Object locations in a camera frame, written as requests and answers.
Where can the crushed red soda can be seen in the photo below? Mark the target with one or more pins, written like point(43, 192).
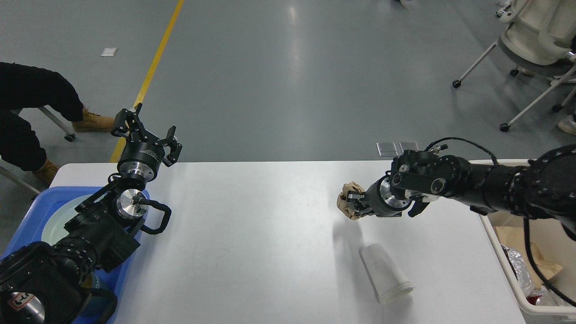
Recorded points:
point(536, 298)

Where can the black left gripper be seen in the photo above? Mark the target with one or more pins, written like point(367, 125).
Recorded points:
point(142, 158)

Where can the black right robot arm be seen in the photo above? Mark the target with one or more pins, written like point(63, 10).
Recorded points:
point(544, 189)

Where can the beige plastic bin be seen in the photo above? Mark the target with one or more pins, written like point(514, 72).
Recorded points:
point(552, 241)

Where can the silver floor plate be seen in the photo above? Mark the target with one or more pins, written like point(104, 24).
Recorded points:
point(387, 149)
point(409, 145)

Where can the green plate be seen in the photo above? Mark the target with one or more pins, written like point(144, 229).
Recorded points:
point(54, 228)

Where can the person in beige trousers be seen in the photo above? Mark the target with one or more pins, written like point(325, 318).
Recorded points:
point(567, 125)

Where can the brown paper ball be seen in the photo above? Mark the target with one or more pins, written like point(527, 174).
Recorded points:
point(342, 203)

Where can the white office chair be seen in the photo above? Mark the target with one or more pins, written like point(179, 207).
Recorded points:
point(538, 37)

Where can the white paper cup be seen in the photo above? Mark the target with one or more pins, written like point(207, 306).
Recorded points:
point(389, 281)

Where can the tan boot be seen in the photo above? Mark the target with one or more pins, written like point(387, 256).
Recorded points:
point(47, 172)
point(93, 122)

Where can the brown paper bag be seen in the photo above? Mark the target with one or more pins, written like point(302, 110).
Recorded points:
point(513, 237)

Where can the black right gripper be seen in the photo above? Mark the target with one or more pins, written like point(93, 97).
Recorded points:
point(378, 200)

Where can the grey chair leg with caster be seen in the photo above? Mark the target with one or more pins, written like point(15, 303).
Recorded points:
point(69, 134)

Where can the blue plastic tray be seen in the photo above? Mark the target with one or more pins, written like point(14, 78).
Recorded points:
point(36, 216)

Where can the foil wrapper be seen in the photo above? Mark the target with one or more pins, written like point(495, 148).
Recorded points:
point(520, 270)

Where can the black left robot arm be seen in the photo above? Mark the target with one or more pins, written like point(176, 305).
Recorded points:
point(49, 284)

